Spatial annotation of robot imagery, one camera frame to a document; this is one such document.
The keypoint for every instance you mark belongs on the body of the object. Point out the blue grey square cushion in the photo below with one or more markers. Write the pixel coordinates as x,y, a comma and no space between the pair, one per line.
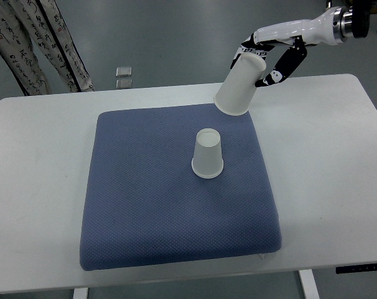
145,206

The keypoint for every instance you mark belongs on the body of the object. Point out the person in patterned trousers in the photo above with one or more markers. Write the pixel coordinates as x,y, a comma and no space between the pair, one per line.
29,25

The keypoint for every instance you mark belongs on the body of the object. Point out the white table leg right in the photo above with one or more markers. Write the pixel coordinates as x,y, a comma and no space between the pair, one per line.
308,283

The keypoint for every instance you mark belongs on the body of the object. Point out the black table control panel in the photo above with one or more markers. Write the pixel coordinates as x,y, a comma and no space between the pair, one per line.
370,267

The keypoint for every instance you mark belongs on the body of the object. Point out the white paper cup on cushion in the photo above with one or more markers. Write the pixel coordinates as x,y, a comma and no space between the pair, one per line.
207,161

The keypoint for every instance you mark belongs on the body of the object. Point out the white table leg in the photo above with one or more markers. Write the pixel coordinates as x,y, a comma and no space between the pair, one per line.
80,293
308,283

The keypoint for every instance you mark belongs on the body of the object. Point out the metal floor socket plate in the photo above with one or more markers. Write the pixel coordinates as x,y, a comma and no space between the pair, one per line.
124,77

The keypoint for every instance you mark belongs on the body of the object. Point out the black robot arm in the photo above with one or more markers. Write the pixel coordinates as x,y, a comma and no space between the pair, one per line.
361,14

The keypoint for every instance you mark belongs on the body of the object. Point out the white table leg left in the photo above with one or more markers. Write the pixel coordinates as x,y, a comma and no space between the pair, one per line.
80,293

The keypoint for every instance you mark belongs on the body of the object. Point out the white paper cup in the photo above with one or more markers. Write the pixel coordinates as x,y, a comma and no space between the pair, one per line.
207,161
238,89

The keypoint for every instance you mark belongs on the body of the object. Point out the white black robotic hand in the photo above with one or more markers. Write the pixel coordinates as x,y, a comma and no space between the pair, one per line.
333,27

